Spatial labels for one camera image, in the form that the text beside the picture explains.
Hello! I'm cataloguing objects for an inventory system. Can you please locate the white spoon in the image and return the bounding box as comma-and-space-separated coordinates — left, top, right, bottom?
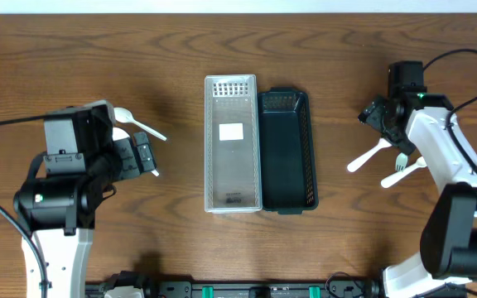
346, 138, 392, 172
113, 127, 145, 181
113, 107, 167, 141

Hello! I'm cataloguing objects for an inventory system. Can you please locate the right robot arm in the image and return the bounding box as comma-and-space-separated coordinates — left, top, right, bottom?
359, 60, 477, 297

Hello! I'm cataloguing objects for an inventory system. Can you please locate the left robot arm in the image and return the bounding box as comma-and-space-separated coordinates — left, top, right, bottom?
13, 100, 159, 297

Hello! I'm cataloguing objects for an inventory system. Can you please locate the pale green plastic fork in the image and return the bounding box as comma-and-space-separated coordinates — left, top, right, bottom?
395, 153, 408, 171

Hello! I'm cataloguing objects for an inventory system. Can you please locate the white fork lying diagonal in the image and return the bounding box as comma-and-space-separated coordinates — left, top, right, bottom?
380, 156, 427, 189

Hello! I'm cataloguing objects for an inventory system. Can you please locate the clear plastic perforated basket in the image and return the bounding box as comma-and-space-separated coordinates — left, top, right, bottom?
205, 74, 263, 214

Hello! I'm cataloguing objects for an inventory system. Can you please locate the black plastic perforated basket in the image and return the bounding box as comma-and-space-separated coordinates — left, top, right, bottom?
258, 87, 319, 214

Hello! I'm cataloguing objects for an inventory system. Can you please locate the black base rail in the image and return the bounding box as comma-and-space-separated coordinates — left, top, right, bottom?
84, 272, 384, 298

